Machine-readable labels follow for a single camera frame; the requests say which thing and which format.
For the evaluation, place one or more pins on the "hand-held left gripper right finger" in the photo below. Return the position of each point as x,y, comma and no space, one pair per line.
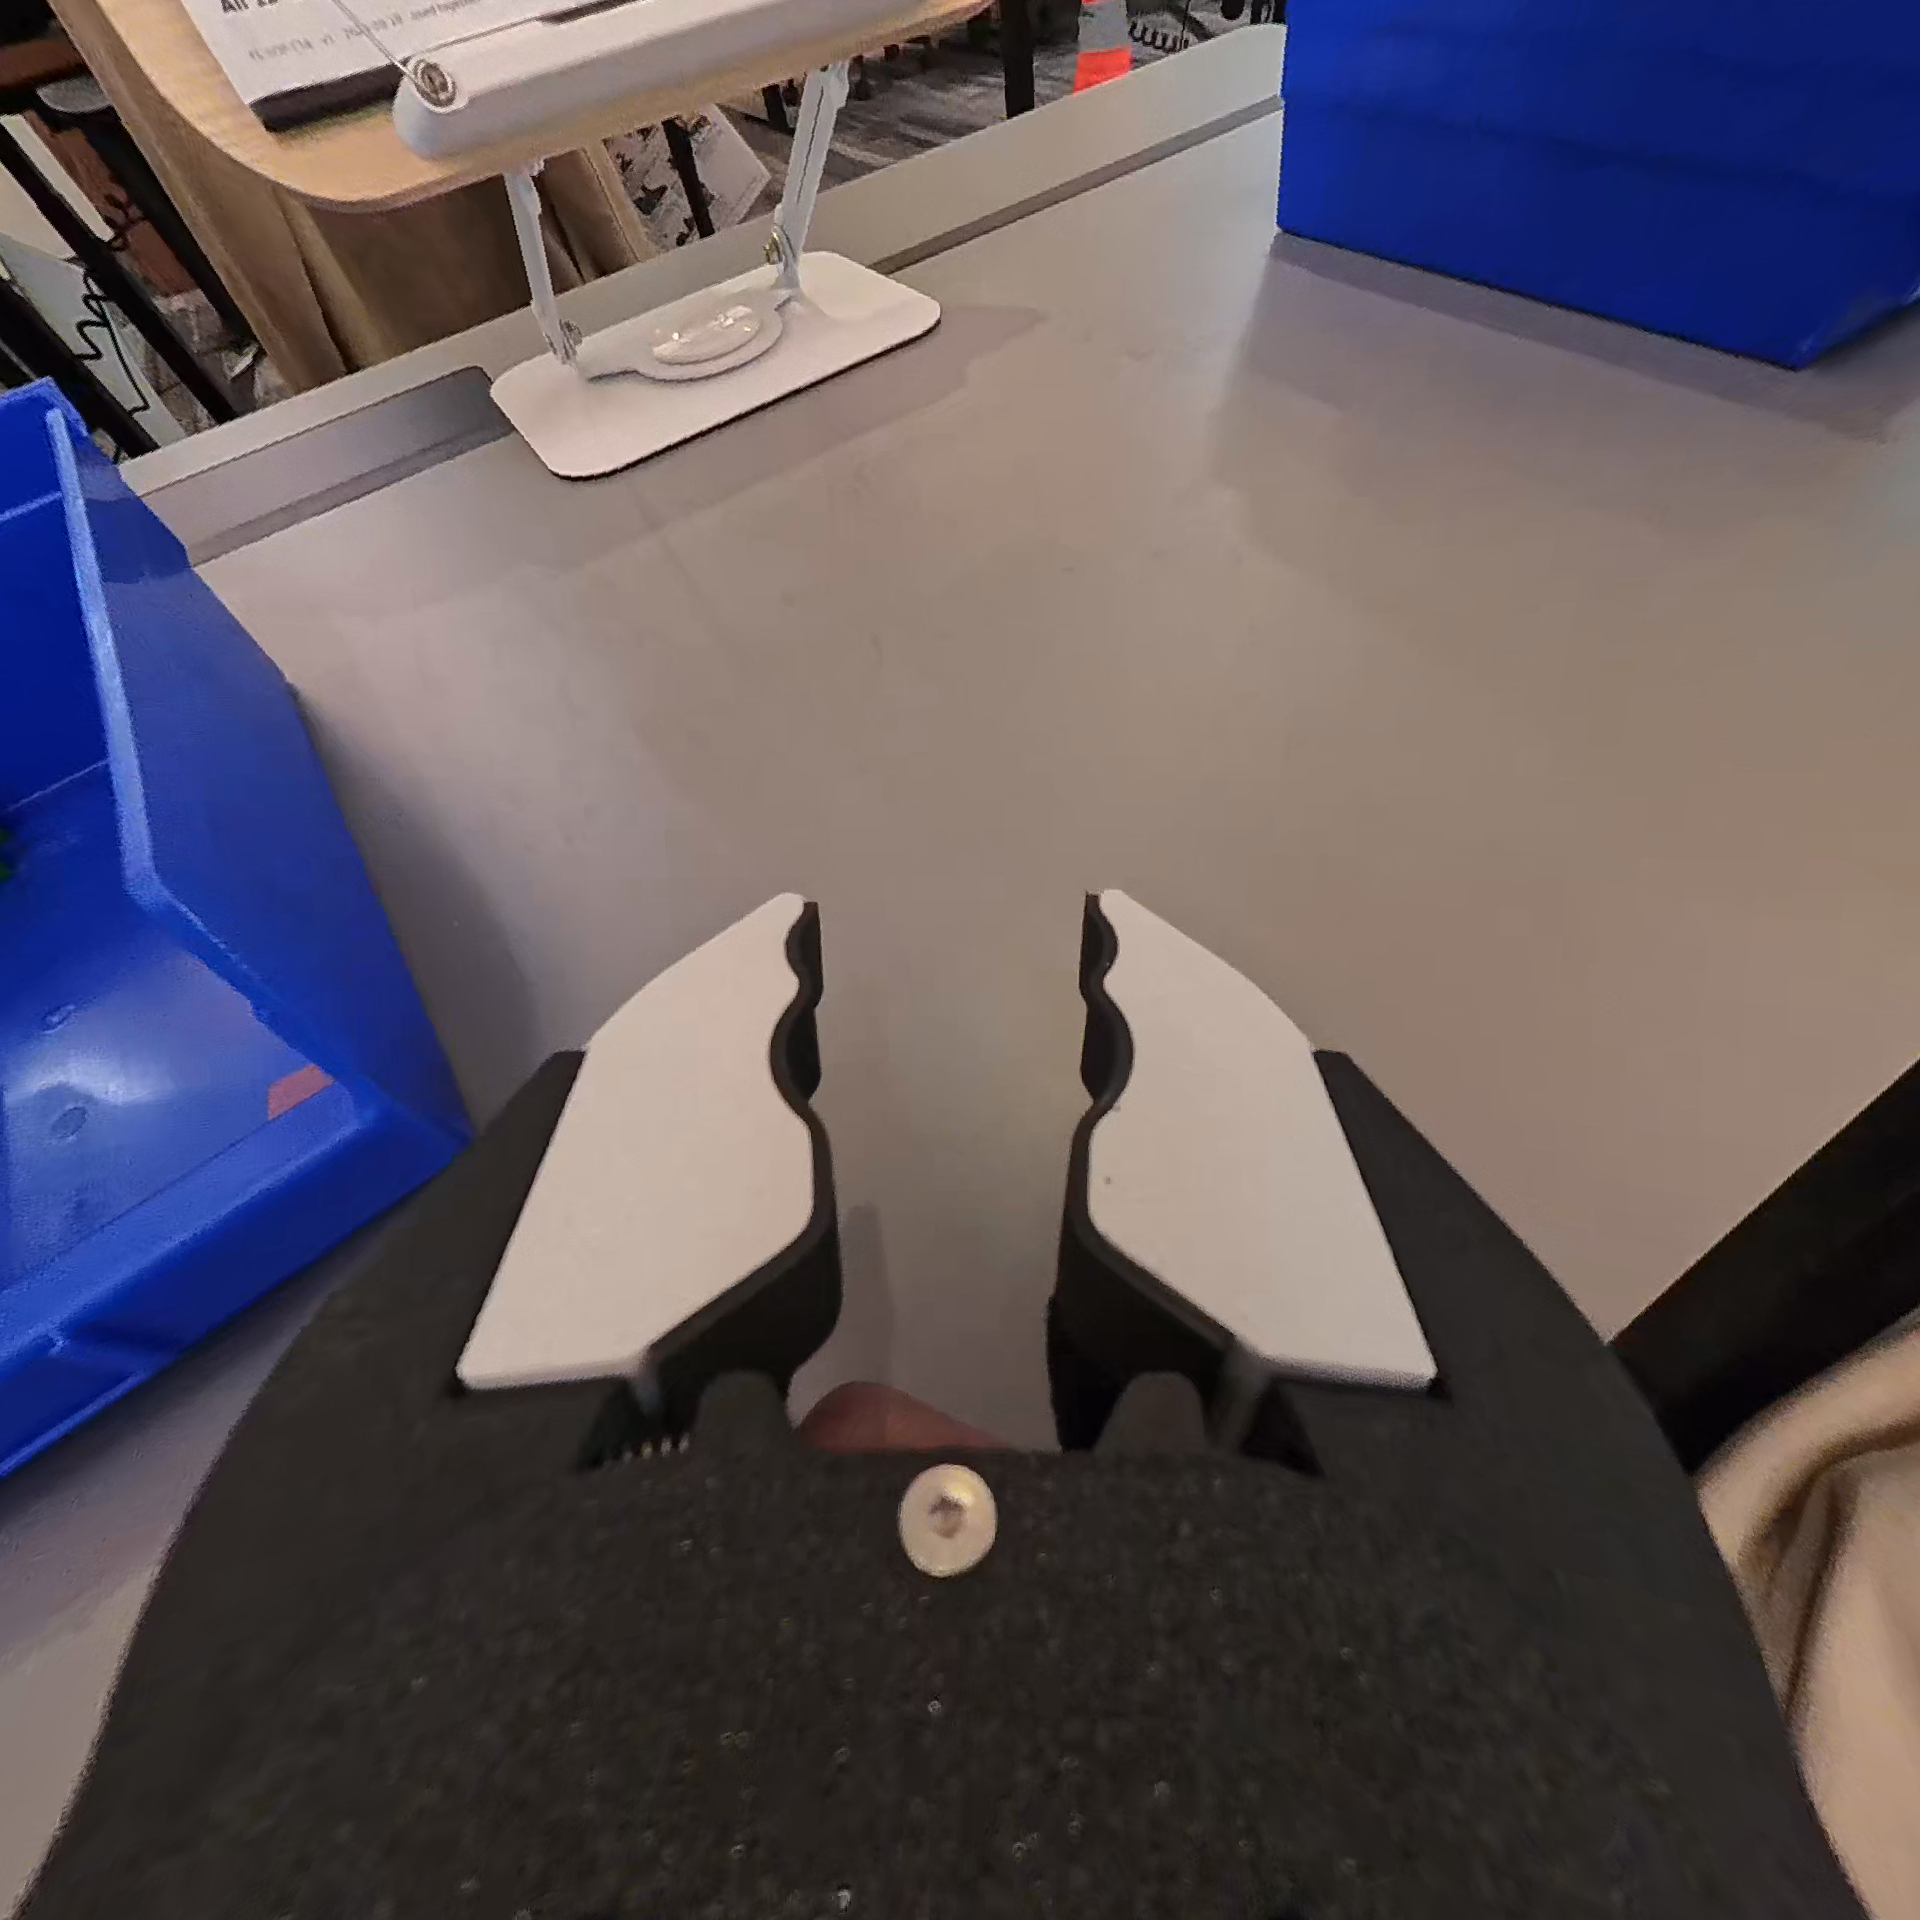
1244,1199

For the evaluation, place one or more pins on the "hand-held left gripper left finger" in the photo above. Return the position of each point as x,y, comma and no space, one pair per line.
660,1199

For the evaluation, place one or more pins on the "blue plastic bin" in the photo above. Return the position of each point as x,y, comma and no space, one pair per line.
226,977
1574,151

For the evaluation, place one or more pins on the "person's black pants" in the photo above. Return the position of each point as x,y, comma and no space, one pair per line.
1785,1275

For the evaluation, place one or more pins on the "white and wooden book stand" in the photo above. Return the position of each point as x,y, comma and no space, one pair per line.
720,377

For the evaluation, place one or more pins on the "newspaper sheet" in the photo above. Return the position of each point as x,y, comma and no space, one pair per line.
699,174

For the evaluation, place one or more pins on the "orange traffic cone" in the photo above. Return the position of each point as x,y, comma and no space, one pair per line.
1106,67

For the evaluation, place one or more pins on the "printed instruction sheet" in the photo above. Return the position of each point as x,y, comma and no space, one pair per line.
301,53

